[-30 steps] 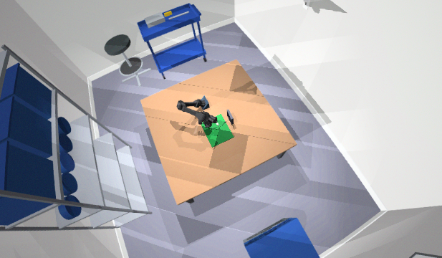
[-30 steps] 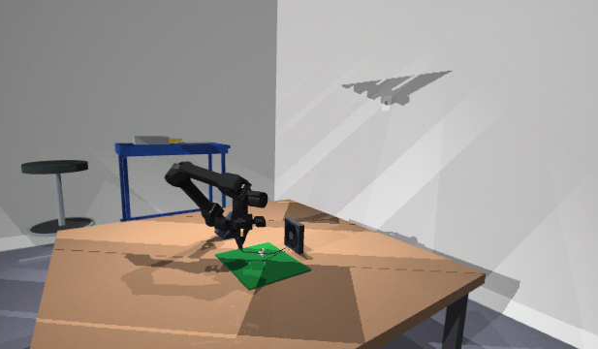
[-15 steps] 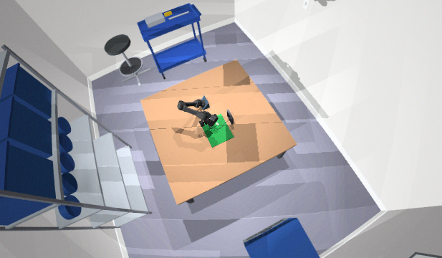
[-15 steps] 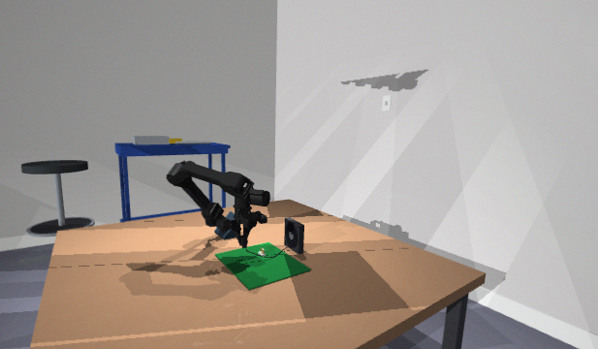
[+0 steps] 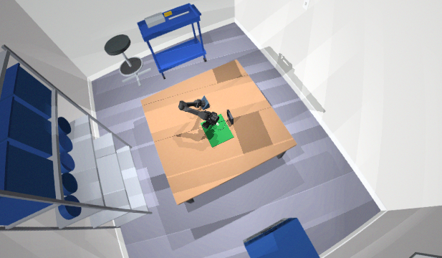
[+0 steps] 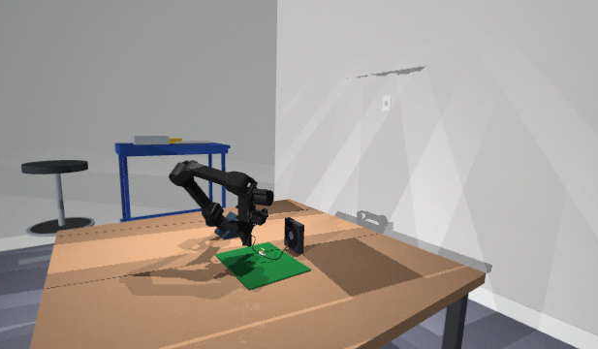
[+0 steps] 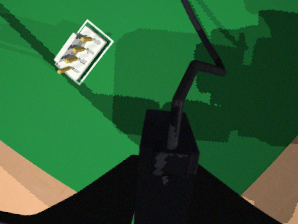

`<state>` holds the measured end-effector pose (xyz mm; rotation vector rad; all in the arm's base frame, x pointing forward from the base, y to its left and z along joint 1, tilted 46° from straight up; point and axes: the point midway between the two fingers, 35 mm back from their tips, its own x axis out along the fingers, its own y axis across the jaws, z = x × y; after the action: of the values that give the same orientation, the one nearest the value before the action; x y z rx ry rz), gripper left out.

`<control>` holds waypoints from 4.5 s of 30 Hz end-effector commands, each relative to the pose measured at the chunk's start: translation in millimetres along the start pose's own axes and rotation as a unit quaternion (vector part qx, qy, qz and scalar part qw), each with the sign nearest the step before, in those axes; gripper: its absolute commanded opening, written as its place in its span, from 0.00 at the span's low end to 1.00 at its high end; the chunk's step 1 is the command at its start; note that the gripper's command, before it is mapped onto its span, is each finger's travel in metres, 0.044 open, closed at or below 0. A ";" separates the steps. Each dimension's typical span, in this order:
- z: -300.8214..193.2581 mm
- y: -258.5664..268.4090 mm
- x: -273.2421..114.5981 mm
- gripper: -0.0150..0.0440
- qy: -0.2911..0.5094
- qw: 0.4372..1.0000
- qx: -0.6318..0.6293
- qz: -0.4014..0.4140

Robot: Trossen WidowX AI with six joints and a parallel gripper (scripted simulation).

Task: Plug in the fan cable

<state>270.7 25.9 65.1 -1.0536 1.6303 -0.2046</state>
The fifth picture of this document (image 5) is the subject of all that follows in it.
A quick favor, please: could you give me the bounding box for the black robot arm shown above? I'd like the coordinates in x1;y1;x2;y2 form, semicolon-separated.
178;98;219;125

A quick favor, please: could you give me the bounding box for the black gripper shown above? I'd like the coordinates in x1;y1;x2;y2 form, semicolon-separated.
202;111;217;129

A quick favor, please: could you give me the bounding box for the black cooling fan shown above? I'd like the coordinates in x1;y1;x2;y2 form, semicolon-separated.
226;109;234;124

